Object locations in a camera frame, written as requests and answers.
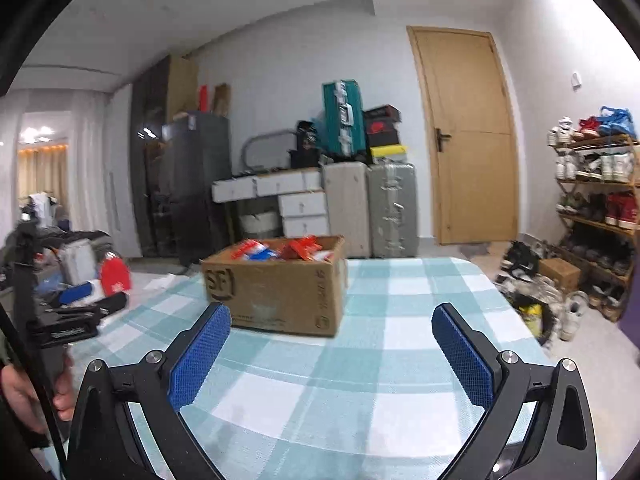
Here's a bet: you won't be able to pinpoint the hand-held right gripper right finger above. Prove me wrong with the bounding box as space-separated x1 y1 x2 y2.
431 303 598 480

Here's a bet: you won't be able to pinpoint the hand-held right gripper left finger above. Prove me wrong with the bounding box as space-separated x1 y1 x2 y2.
67 301 232 480

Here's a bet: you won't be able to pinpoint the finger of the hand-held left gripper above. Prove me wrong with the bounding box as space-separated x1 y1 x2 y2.
47 293 129 317
57 282 105 306

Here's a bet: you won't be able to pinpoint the red white candy packet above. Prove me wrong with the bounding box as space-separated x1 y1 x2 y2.
231 240 271 261

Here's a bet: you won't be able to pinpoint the red cracker packet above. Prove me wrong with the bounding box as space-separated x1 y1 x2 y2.
279 235 323 262

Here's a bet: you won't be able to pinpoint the person's left hand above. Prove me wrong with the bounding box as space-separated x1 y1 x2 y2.
0 355 76 433

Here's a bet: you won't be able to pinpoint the white kettle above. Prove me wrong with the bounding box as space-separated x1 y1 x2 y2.
59 240 98 286

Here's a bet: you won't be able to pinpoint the red bag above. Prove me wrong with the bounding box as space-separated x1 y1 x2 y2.
99 255 132 297

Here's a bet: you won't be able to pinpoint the dark sofa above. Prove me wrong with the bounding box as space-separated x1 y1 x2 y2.
30 230 113 261

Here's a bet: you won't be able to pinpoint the white side table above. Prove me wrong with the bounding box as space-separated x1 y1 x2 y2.
95 260 201 306

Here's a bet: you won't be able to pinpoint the black trash bin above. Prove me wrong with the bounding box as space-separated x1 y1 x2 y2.
517 295 558 348

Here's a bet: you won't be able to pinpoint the clothes rack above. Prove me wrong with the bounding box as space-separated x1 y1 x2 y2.
20 191 63 231

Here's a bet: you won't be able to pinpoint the pile of sneakers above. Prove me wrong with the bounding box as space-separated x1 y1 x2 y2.
495 240 591 343

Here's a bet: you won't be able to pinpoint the white curtain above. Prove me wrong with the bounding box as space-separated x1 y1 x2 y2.
70 91 136 256

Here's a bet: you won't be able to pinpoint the small cardboard box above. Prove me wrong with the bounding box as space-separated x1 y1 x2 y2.
537 257 582 293

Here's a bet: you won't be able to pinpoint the woven laundry basket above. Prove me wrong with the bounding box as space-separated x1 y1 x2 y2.
237 210 282 241

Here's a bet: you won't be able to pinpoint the grey refrigerator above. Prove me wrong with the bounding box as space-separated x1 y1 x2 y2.
161 111 233 266

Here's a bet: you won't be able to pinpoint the dark glass cabinet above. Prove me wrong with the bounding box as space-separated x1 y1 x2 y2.
130 55 198 258

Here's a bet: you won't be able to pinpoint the silver suitcase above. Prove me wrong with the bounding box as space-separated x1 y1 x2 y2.
366 161 418 259

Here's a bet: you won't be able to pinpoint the purple bag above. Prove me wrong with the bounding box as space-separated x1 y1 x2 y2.
617 240 640 351

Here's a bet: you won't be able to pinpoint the white drawer desk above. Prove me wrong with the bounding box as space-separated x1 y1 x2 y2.
211 167 331 238

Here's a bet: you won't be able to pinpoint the beige suitcase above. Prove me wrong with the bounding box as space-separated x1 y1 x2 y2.
321 161 373 259

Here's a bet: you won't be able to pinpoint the wooden shoe rack with shoes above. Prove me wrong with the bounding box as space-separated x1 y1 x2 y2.
546 106 640 318

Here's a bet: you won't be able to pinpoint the wooden door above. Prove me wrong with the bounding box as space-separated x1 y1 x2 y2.
406 25 521 246

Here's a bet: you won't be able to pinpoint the flat cardboard pieces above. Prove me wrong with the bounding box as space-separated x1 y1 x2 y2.
212 82 232 116

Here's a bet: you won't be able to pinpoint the red black shoe box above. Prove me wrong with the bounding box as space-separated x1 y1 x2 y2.
365 121 401 147

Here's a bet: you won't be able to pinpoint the black bag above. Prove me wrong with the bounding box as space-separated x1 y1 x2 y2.
295 120 320 152

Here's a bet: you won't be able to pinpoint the teal suitcase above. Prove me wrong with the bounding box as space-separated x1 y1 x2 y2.
321 79 366 157

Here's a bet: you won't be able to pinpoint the black cable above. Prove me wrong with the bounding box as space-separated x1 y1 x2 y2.
0 305 68 476

